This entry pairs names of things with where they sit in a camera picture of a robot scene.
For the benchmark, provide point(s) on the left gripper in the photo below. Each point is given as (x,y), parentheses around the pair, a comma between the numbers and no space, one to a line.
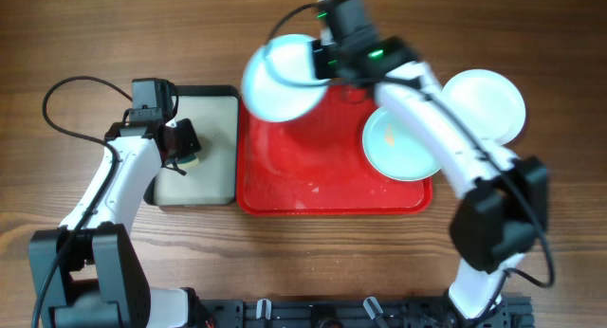
(191,142)

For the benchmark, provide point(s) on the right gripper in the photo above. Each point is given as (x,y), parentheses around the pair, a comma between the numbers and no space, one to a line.
(318,53)

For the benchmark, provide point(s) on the green yellow sponge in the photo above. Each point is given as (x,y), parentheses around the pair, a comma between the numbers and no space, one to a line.
(188,162)

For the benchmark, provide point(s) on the light blue plate front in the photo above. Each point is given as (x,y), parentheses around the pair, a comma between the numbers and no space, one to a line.
(278,83)

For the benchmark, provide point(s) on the light blue plate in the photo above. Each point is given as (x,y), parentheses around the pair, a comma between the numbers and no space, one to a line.
(393,150)
(278,83)

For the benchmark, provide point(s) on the white round plate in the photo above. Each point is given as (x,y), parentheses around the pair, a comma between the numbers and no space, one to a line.
(489,102)

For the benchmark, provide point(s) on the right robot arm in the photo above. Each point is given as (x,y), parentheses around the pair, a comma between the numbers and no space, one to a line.
(500,226)

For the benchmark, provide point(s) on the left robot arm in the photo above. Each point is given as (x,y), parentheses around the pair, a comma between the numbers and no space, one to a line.
(86,272)

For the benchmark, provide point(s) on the black water tray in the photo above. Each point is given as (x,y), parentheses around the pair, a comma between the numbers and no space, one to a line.
(214,112)

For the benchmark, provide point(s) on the red plastic tray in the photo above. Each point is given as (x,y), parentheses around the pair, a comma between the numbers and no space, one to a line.
(315,164)

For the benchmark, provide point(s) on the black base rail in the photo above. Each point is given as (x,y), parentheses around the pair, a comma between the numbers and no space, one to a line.
(412,312)

